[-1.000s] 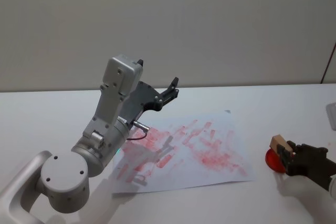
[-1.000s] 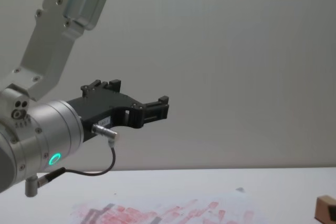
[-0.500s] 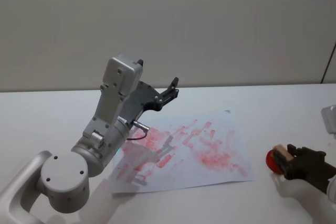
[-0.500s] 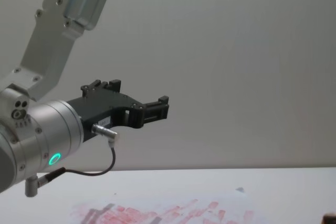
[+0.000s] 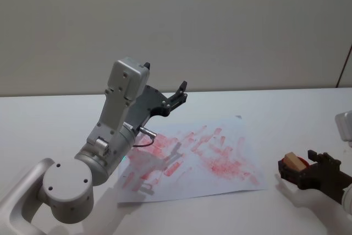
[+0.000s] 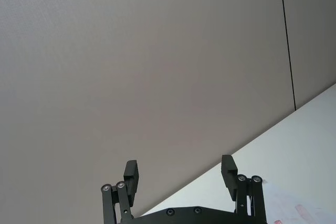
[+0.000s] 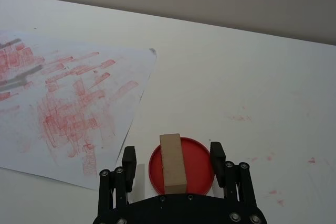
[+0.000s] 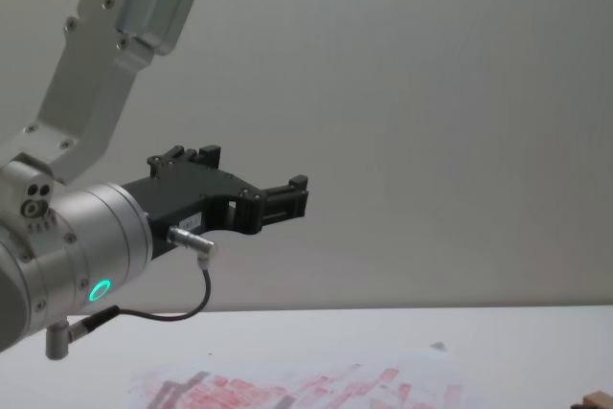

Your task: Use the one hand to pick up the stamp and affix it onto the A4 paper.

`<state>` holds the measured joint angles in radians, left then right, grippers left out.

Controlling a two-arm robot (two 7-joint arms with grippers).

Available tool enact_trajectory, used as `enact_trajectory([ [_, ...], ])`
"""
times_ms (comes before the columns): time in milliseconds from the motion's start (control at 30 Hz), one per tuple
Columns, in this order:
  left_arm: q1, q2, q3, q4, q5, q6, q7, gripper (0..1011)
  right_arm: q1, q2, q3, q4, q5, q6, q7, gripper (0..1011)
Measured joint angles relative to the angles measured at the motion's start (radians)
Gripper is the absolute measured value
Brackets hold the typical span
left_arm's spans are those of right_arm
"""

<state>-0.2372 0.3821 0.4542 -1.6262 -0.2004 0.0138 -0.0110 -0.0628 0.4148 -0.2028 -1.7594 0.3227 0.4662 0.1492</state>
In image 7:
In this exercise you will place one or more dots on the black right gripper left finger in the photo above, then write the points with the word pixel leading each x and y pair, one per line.
pixel 129 166

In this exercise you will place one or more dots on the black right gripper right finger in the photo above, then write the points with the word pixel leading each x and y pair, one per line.
pixel 218 163

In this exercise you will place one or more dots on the red round ink pad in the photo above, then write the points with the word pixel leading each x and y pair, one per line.
pixel 197 166

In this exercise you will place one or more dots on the tan wooden stamp block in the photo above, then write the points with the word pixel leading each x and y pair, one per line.
pixel 173 163

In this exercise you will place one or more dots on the white paper with red marks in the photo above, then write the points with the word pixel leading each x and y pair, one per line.
pixel 65 98

